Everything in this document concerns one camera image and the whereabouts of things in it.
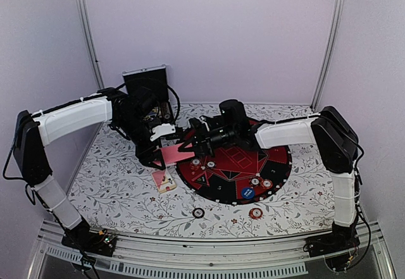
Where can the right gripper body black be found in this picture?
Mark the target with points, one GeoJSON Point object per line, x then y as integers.
{"type": "Point", "coordinates": [218, 138]}

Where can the front aluminium rail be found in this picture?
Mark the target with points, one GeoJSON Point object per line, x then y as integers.
{"type": "Point", "coordinates": [147, 256]}

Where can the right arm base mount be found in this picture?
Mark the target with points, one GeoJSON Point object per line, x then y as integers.
{"type": "Point", "coordinates": [342, 249]}

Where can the card box with ace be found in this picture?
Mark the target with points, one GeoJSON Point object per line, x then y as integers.
{"type": "Point", "coordinates": [164, 181]}

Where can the left aluminium frame post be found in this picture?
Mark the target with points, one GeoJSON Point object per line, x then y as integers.
{"type": "Point", "coordinates": [91, 49]}

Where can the black chips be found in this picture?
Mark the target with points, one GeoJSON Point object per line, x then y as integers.
{"type": "Point", "coordinates": [211, 164]}
{"type": "Point", "coordinates": [255, 182]}

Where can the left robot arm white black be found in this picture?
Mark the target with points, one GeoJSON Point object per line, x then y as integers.
{"type": "Point", "coordinates": [124, 112]}

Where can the orange red chip stack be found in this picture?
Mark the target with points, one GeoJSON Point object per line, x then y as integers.
{"type": "Point", "coordinates": [255, 213]}

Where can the floral table cloth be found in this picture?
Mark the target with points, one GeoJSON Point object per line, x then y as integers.
{"type": "Point", "coordinates": [113, 190]}

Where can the red chips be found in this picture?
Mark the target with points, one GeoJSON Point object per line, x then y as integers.
{"type": "Point", "coordinates": [267, 184]}
{"type": "Point", "coordinates": [195, 164]}

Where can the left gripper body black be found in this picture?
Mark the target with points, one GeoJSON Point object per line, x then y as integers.
{"type": "Point", "coordinates": [142, 151]}

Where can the aluminium poker case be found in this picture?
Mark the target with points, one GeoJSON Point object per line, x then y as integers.
{"type": "Point", "coordinates": [154, 79]}

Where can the right chip roll in case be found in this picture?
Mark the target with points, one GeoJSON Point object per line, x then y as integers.
{"type": "Point", "coordinates": [166, 112]}

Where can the red backed card deck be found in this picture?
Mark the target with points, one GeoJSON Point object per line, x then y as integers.
{"type": "Point", "coordinates": [158, 160]}

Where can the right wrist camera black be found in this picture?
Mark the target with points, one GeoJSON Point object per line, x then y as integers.
{"type": "Point", "coordinates": [233, 114]}

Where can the black brown chip stack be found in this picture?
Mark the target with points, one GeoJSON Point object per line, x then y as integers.
{"type": "Point", "coordinates": [198, 213]}

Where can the round red black poker mat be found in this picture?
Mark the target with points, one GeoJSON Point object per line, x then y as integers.
{"type": "Point", "coordinates": [235, 167]}

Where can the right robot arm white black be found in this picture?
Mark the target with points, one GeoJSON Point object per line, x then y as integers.
{"type": "Point", "coordinates": [337, 144]}

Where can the blue small blind button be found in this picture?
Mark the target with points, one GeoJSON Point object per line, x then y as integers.
{"type": "Point", "coordinates": [247, 193]}

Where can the aluminium frame post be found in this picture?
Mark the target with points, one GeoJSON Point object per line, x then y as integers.
{"type": "Point", "coordinates": [91, 49]}
{"type": "Point", "coordinates": [327, 58]}

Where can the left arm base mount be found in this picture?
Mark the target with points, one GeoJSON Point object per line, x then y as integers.
{"type": "Point", "coordinates": [102, 243]}

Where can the triangular all in marker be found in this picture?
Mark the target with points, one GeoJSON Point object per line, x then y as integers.
{"type": "Point", "coordinates": [202, 180]}

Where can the right aluminium frame post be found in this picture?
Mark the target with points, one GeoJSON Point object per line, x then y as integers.
{"type": "Point", "coordinates": [327, 58]}

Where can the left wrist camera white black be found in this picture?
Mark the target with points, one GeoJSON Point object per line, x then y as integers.
{"type": "Point", "coordinates": [167, 131]}

